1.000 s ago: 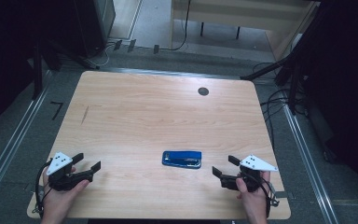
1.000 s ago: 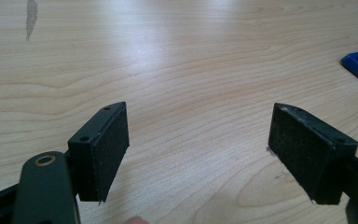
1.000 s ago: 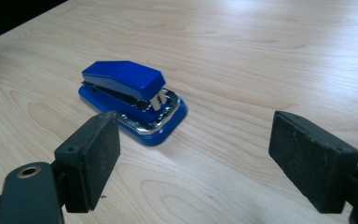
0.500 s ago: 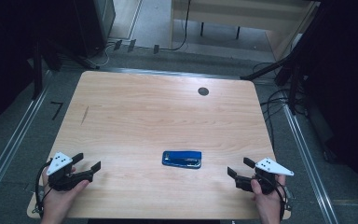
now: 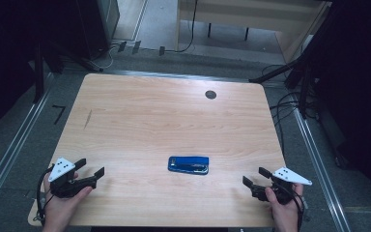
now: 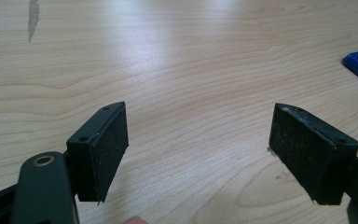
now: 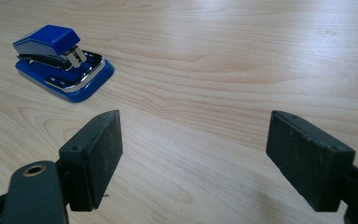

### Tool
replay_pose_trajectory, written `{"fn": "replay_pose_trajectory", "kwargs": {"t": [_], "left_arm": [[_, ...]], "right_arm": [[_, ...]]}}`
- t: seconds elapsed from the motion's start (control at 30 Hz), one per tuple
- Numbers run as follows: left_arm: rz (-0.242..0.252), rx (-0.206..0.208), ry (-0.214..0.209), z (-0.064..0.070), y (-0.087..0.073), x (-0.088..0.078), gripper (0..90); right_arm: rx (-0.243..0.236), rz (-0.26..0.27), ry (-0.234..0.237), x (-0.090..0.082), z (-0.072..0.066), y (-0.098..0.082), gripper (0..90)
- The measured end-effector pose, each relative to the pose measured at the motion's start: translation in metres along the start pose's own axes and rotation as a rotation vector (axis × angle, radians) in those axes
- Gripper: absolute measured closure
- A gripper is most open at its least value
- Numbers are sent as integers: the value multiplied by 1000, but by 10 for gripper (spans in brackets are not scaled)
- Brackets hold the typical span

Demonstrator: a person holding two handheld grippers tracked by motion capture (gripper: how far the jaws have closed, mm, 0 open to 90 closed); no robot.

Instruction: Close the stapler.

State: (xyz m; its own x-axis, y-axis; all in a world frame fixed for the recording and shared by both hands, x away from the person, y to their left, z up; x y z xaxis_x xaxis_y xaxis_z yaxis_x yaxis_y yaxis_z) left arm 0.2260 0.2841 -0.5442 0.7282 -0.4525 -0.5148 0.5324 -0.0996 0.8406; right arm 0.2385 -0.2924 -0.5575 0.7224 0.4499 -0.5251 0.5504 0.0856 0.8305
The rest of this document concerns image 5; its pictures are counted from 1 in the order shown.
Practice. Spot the person's left hand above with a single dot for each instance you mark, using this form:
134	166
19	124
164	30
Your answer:
58	209

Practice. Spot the dark cabinet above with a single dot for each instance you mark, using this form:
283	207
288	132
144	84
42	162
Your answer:
96	25

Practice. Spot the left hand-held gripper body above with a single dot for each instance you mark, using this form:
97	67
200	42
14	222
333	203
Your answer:
62	180

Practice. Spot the dark round table grommet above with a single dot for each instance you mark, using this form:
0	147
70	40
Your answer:
210	94

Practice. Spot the black metal stand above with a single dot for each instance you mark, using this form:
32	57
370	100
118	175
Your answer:
39	74
304	83

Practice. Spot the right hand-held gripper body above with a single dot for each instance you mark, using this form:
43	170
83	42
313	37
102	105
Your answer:
285	191

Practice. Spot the black tape floor mark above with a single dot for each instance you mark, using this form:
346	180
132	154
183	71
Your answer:
59	113

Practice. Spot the metal floor rail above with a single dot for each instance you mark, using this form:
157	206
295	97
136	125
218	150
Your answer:
319	167
16	148

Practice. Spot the blue stapler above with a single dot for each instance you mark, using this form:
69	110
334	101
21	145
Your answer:
188	165

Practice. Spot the person's right hand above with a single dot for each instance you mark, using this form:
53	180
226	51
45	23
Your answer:
285	214

